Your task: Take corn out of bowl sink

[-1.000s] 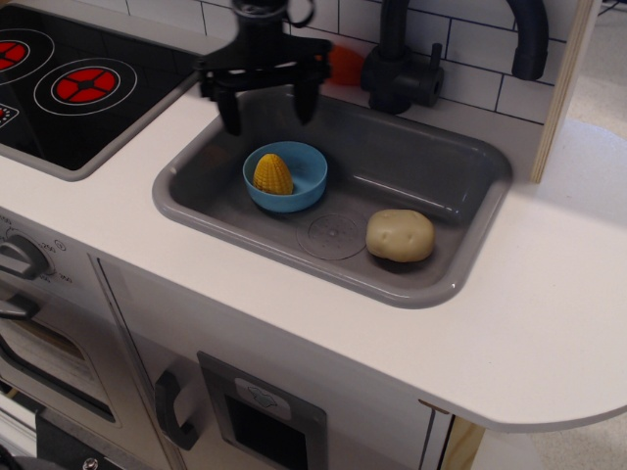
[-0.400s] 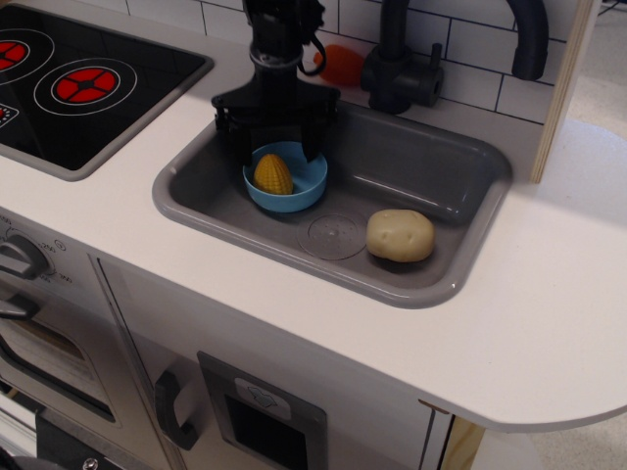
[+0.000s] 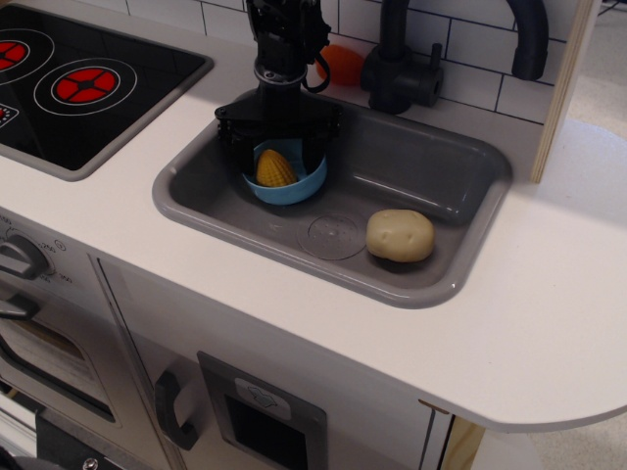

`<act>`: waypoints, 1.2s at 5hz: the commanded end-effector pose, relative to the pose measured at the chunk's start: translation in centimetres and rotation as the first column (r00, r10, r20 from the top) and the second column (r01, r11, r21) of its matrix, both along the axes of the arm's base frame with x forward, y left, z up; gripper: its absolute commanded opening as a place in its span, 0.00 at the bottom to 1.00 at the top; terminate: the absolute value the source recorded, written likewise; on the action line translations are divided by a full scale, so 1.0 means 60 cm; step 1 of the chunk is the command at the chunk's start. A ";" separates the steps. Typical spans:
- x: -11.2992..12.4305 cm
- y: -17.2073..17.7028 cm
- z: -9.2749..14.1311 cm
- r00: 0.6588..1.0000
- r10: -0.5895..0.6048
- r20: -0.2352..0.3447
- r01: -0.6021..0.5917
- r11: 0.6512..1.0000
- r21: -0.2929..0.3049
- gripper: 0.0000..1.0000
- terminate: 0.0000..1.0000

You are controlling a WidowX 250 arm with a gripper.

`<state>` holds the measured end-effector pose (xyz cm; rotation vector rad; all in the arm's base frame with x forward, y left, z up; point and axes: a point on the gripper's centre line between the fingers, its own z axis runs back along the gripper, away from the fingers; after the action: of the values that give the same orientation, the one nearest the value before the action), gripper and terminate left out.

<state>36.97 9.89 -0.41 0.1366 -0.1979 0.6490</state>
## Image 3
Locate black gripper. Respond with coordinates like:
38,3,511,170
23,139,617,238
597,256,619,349
215,84,343,176

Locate yellow toy corn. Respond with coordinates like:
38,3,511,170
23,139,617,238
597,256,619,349
256,149,298,188

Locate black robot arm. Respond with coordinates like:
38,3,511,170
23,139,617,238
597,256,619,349
216,1,342,175

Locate blue plastic bowl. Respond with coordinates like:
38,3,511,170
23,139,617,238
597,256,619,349
243,139,327,206

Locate grey toy sink basin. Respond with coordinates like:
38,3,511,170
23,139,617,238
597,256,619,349
153,104,511,308

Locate orange toy vegetable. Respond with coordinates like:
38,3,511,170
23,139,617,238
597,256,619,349
315,44,364,86

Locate black toy faucet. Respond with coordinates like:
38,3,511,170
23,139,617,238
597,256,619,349
361,0,549,115

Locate beige toy potato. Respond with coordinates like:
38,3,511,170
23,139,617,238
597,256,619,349
365,210,435,263

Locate black toy stove top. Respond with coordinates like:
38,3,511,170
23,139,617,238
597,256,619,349
1,4,214,181

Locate grey oven knob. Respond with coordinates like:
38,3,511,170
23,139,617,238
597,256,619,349
1,235,50,280

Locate grey dispenser panel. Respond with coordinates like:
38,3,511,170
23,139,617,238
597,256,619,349
197,352,329,470

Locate wooden side panel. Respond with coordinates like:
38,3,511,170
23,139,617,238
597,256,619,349
529,0,601,184

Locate black cabinet door handle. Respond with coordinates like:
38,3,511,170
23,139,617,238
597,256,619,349
154,370,200,451

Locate grey oven door handle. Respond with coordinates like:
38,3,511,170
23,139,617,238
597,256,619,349
1,292,40,321

